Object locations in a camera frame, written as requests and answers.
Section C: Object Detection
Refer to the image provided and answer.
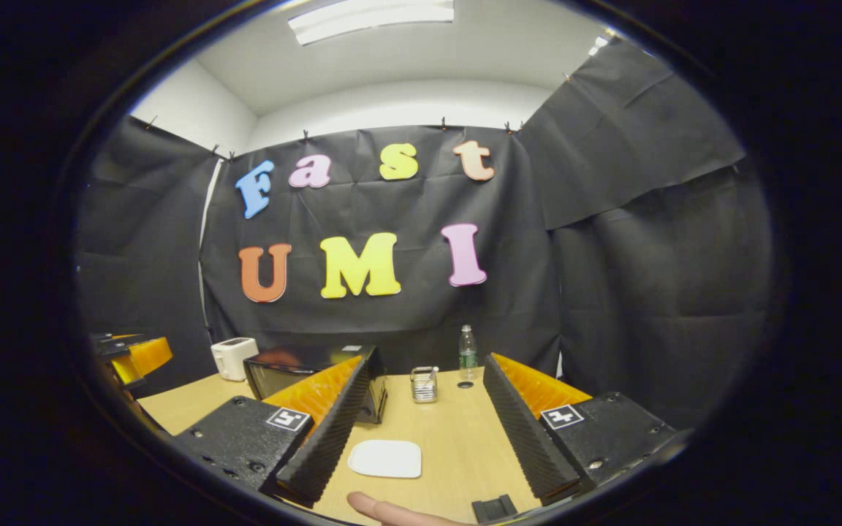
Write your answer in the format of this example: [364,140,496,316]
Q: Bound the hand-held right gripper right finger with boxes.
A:
[483,353,689,505]

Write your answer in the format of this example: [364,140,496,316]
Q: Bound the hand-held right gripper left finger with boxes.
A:
[172,356,371,508]

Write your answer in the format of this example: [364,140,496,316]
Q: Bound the black electric oven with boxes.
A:
[243,345,389,425]

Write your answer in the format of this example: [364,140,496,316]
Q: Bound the white square plate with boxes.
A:
[348,439,422,479]

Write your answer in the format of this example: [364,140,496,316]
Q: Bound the white toaster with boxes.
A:
[210,338,259,381]

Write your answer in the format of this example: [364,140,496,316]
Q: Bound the clear plastic water bottle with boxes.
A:
[458,325,479,381]

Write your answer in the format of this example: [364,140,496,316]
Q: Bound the black backdrop cloth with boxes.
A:
[74,37,773,432]

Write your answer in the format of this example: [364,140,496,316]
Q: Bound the long ceiling light panel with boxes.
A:
[288,0,455,47]

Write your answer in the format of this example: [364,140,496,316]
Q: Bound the metal wire mesh holder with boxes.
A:
[411,366,439,403]

